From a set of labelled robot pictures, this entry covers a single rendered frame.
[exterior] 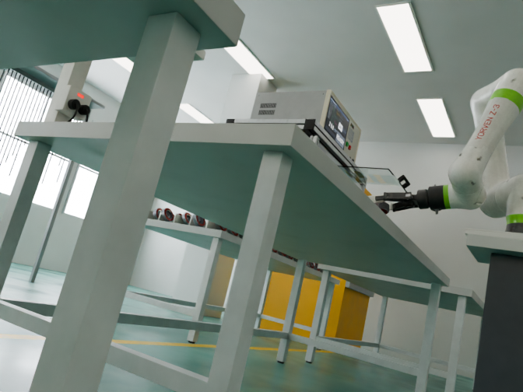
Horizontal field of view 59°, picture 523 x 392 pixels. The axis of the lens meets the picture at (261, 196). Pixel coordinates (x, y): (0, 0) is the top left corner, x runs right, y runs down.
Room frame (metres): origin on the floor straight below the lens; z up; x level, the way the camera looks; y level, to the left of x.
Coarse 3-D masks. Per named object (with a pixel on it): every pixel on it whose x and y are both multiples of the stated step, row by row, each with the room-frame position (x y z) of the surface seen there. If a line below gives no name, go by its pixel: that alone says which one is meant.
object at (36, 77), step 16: (0, 80) 4.03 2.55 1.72; (32, 80) 4.25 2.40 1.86; (48, 80) 4.25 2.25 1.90; (16, 96) 4.19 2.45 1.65; (32, 112) 4.35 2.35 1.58; (0, 128) 4.16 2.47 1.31; (16, 144) 4.32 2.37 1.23; (64, 160) 4.76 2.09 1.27; (64, 176) 4.83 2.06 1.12; (64, 192) 4.85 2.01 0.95; (48, 224) 4.83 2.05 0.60; (32, 272) 4.83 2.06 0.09
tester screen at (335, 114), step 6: (330, 102) 1.89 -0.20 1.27; (330, 108) 1.90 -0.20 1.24; (336, 108) 1.96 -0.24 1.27; (330, 114) 1.92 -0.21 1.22; (336, 114) 1.97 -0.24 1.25; (342, 114) 2.02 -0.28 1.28; (330, 120) 1.92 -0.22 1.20; (336, 120) 1.98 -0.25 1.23; (342, 120) 2.03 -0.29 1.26; (348, 120) 2.09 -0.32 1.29; (336, 126) 1.99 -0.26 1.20; (336, 132) 2.00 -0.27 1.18
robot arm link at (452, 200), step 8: (448, 184) 1.64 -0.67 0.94; (448, 192) 1.62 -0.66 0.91; (480, 192) 1.55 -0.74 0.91; (448, 200) 1.63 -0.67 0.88; (456, 200) 1.61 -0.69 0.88; (464, 200) 1.58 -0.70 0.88; (472, 200) 1.57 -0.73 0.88; (480, 200) 1.58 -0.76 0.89; (448, 208) 1.66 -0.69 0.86; (464, 208) 1.63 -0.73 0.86; (472, 208) 1.61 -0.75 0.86
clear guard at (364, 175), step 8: (352, 168) 2.09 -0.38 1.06; (360, 168) 2.06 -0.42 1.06; (368, 168) 2.03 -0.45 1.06; (376, 168) 2.01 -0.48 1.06; (384, 168) 1.99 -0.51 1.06; (360, 176) 2.18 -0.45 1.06; (368, 176) 2.15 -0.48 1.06; (376, 176) 2.12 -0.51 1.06; (384, 176) 2.09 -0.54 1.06; (392, 176) 2.06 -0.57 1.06; (384, 184) 2.22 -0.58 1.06; (392, 184) 2.19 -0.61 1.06; (400, 184) 1.99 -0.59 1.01
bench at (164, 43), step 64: (0, 0) 0.60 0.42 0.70; (64, 0) 0.56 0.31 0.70; (128, 0) 0.52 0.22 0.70; (192, 0) 0.49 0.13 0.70; (0, 64) 0.84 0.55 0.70; (128, 128) 0.53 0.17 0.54; (128, 192) 0.52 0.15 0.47; (128, 256) 0.55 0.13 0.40; (64, 320) 0.53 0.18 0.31; (64, 384) 0.52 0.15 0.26
